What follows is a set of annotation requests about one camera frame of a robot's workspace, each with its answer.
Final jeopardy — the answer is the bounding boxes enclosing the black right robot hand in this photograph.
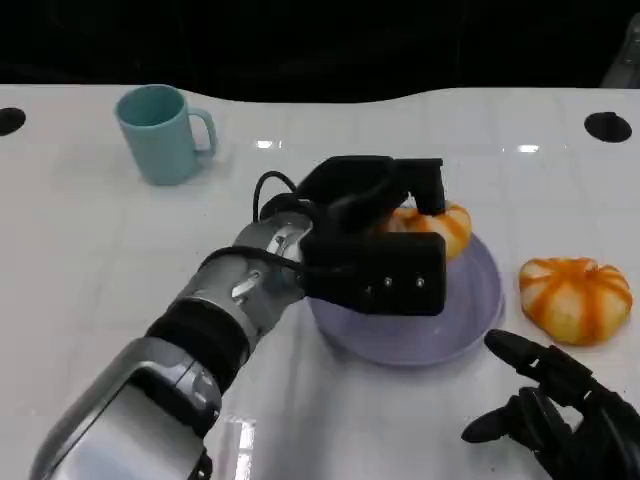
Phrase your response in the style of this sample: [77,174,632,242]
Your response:
[460,328,640,480]

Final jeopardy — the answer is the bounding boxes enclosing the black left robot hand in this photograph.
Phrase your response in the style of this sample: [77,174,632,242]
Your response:
[294,155,446,237]

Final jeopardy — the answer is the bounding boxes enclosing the orange and white toy bread roll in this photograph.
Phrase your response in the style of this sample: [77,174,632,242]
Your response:
[518,256,634,347]
[379,201,473,260]

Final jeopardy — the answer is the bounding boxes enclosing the lilac plate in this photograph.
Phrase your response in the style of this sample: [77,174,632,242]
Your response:
[307,232,504,369]

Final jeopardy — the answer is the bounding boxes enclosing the pale green mug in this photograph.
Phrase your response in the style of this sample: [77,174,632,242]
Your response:
[114,83,219,187]

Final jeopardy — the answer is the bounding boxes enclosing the grey background object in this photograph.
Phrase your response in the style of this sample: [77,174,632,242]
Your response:
[602,9,640,90]

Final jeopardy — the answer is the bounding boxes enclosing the black looping arm cable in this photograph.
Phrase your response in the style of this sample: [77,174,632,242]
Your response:
[253,170,301,222]

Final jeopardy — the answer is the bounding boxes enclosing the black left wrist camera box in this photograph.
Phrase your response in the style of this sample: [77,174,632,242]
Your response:
[298,231,447,317]

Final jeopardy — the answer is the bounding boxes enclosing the black arm cable to camera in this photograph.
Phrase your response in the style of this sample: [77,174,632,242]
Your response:
[199,246,314,275]

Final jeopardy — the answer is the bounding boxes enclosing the black table cable grommet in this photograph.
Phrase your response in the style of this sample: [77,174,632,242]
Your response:
[583,111,631,144]
[0,106,27,136]

